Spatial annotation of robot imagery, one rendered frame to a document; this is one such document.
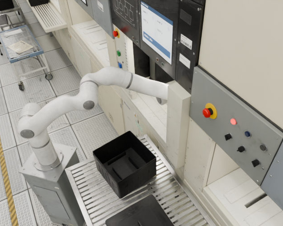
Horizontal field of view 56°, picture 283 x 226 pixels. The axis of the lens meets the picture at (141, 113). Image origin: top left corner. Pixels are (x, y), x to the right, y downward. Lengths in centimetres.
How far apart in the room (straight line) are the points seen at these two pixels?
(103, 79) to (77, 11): 193
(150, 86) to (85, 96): 34
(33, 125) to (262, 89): 113
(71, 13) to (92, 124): 125
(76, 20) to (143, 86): 198
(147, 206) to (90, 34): 203
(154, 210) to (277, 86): 90
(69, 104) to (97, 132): 158
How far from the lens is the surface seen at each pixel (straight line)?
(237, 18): 90
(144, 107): 193
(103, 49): 269
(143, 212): 146
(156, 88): 141
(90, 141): 294
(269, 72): 87
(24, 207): 269
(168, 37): 124
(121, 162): 175
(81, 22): 329
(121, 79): 137
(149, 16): 135
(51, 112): 152
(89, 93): 139
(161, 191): 163
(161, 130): 177
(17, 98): 381
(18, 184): 285
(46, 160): 181
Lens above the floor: 218
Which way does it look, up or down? 44 degrees down
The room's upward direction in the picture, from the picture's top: 3 degrees counter-clockwise
